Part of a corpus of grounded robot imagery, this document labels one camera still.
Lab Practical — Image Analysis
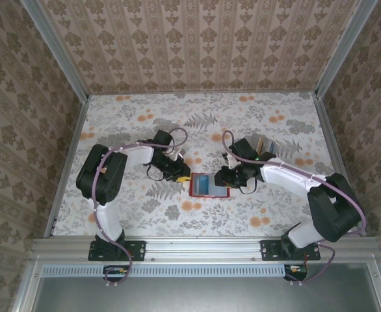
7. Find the red leather card holder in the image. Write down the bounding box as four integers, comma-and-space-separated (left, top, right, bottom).
189, 172, 231, 200

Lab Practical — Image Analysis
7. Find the clear acrylic card stand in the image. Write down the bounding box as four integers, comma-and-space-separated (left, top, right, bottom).
250, 133, 278, 156

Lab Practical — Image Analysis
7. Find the small black electronics box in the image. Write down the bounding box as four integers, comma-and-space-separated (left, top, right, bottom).
283, 264, 309, 281
102, 265, 130, 283

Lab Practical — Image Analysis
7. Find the grey metal sheet panel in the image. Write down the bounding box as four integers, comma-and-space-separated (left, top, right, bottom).
31, 263, 381, 312

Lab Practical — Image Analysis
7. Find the thin black camera cable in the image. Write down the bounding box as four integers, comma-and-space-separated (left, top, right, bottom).
144, 163, 166, 181
238, 175, 258, 196

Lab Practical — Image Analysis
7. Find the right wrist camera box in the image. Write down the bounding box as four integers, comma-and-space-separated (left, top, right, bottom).
224, 151, 241, 170

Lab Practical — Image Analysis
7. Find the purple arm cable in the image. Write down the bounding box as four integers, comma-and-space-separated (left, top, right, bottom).
221, 129, 367, 284
91, 127, 189, 287

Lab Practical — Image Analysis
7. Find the wide aluminium frame rail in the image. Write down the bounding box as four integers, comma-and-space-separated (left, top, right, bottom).
30, 236, 379, 265

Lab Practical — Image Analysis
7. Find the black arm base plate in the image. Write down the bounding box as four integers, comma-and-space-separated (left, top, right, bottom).
88, 239, 146, 262
260, 239, 321, 262

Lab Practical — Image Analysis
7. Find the grey slotted cable duct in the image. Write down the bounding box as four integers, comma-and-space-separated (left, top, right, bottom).
42, 264, 309, 278

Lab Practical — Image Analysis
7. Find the aluminium side rail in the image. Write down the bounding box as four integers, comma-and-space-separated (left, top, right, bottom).
312, 92, 367, 237
43, 96, 90, 238

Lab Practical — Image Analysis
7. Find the aluminium frame post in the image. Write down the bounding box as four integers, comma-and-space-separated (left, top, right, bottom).
313, 0, 379, 98
20, 0, 91, 102

